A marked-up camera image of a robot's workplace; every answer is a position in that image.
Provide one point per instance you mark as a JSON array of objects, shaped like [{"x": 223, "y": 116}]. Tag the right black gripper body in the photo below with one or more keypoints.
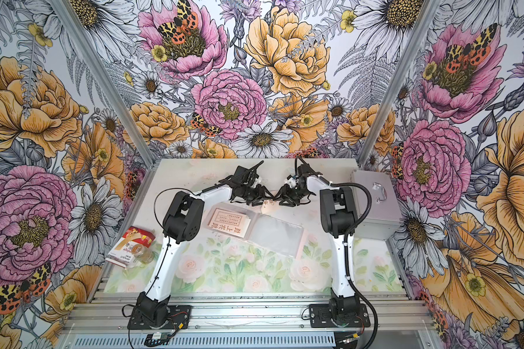
[{"x": 295, "y": 193}]

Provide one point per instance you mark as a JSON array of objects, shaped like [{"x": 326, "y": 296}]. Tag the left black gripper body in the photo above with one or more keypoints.
[{"x": 250, "y": 193}]

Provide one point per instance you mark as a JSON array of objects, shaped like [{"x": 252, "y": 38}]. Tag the pink photo album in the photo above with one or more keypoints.
[{"x": 264, "y": 231}]

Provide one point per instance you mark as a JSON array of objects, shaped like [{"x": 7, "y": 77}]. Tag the cream card with framed text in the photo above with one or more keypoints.
[{"x": 229, "y": 222}]

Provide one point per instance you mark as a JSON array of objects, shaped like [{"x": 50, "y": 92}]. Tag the small pink card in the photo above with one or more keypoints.
[{"x": 268, "y": 207}]

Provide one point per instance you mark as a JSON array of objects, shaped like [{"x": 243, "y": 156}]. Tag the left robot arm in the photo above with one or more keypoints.
[{"x": 180, "y": 225}]

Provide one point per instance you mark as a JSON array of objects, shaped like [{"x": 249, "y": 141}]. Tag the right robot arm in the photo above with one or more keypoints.
[{"x": 338, "y": 215}]

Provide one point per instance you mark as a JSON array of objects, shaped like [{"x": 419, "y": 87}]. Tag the silver metal case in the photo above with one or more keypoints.
[{"x": 384, "y": 217}]

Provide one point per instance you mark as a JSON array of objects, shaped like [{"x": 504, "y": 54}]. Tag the small plastic bottle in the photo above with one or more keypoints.
[{"x": 143, "y": 254}]

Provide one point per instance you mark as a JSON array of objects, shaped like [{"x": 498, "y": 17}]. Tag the red and white box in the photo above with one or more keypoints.
[{"x": 121, "y": 255}]

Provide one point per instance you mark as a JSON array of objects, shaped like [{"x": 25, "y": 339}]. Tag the small green circuit board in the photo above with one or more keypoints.
[{"x": 157, "y": 339}]

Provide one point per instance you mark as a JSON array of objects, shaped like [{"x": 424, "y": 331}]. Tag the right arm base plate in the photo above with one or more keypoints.
[{"x": 321, "y": 316}]

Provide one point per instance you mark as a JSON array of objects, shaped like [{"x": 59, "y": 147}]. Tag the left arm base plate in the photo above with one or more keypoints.
[{"x": 162, "y": 317}]

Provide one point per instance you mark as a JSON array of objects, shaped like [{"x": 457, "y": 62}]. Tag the aluminium rail frame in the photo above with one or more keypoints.
[{"x": 242, "y": 320}]

